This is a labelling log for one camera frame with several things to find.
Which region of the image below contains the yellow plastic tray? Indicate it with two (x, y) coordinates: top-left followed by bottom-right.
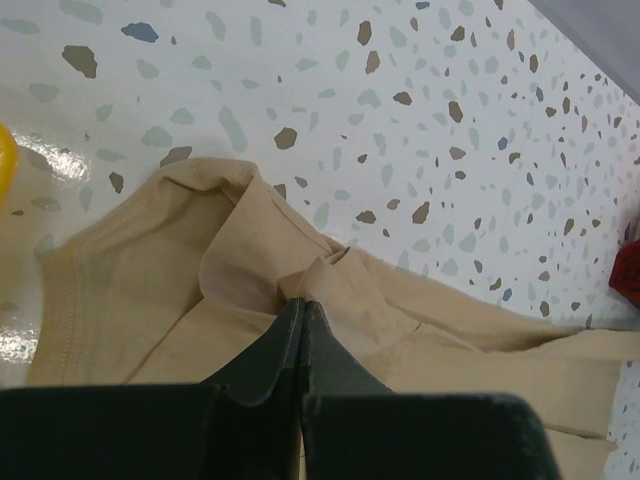
(0, 124), (20, 204)

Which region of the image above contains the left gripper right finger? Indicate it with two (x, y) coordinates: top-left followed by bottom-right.
(299, 301), (394, 479)

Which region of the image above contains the red t shirt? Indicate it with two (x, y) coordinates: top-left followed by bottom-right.
(609, 240), (640, 308)

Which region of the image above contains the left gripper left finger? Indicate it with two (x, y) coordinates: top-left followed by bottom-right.
(203, 299), (305, 479)

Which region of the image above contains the beige t shirt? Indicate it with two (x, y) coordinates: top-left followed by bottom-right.
(27, 159), (638, 479)

